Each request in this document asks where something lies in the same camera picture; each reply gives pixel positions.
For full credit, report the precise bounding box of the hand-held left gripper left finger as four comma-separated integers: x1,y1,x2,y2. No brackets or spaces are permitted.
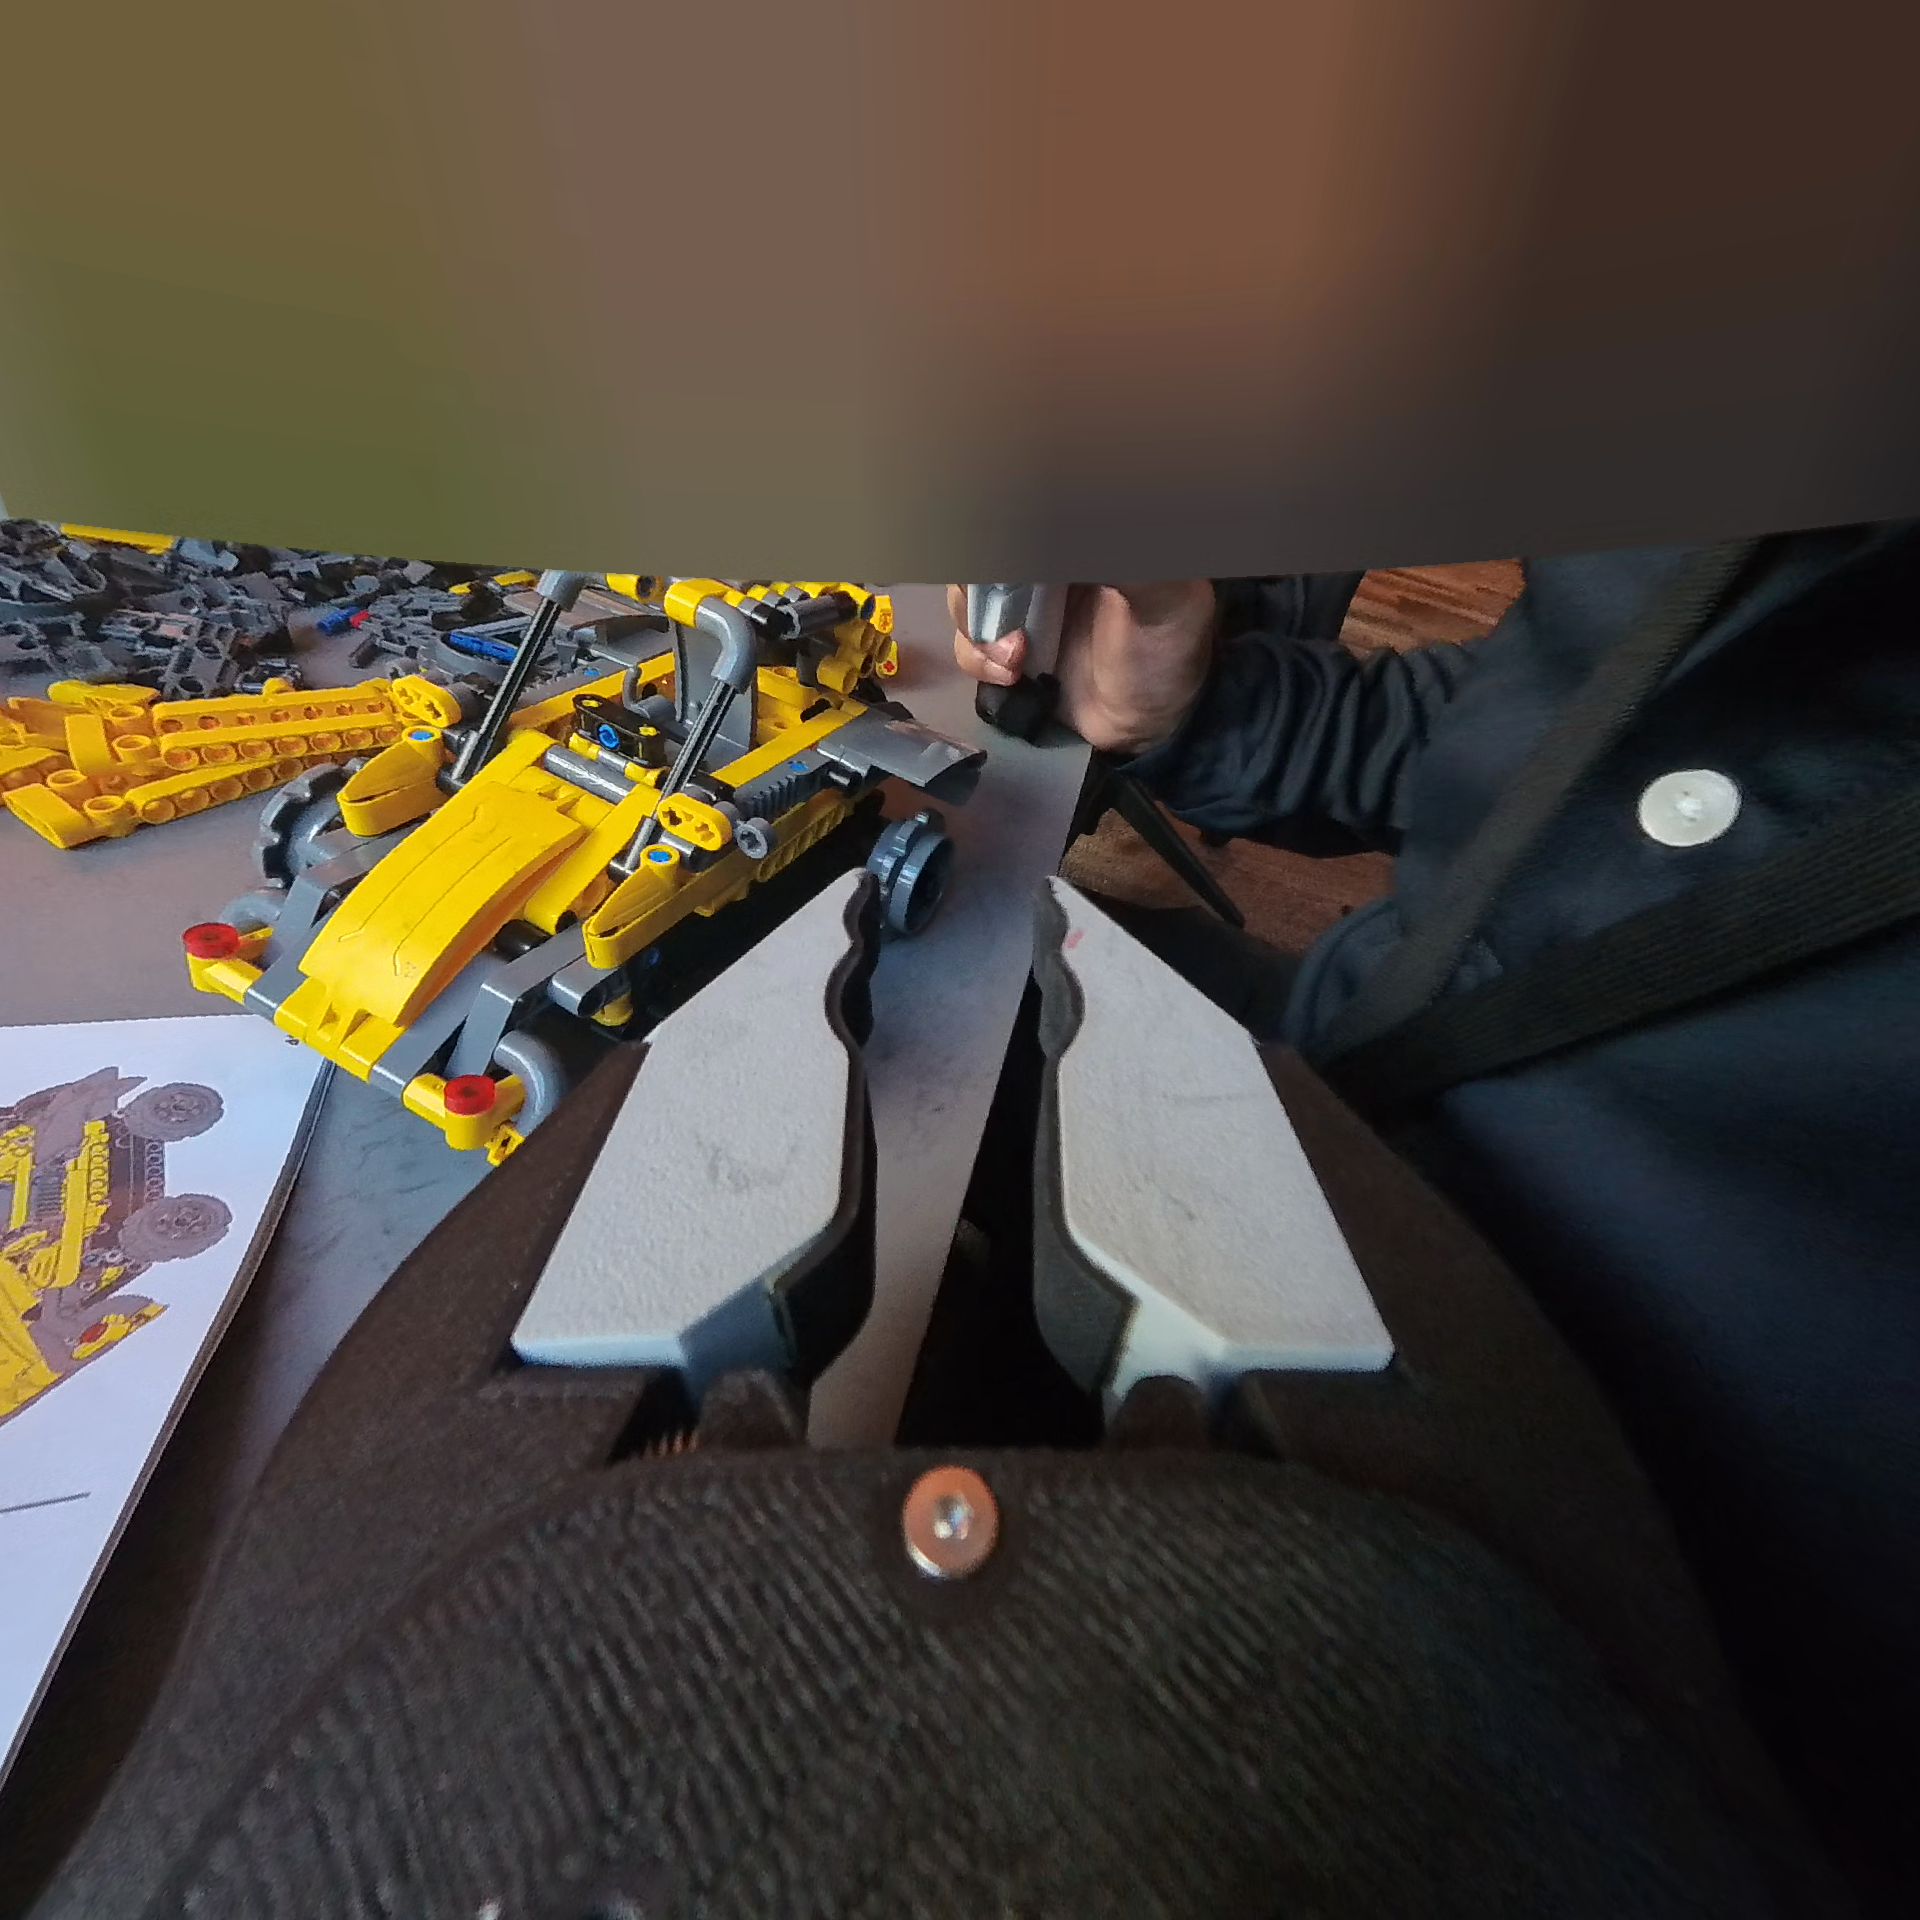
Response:
510,866,880,1374

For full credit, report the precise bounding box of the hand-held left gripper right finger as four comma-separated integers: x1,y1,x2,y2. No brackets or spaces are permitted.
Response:
1031,874,1396,1389

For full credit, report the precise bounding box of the yellow black toy brick vehicle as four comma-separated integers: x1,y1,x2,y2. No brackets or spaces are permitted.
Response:
182,570,992,1167

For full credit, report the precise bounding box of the person's right forearm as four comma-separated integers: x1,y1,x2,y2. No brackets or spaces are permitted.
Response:
1132,573,1450,860

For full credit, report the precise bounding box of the person's right hand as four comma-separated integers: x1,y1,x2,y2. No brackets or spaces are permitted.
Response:
945,575,1220,756

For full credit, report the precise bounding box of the paper instruction booklet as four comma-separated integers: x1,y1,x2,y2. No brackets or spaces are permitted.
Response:
0,1012,337,1778

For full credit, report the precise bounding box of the white round button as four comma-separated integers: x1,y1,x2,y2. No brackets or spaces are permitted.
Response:
1634,767,1745,847

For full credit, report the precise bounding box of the pile of black toy bricks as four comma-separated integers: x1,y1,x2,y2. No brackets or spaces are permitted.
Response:
0,517,550,694

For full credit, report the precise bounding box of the black shoulder strap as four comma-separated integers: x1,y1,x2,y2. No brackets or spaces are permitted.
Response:
1320,533,1920,1113

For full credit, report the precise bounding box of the yellow toy frame piece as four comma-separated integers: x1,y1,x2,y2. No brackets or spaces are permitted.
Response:
0,673,459,852

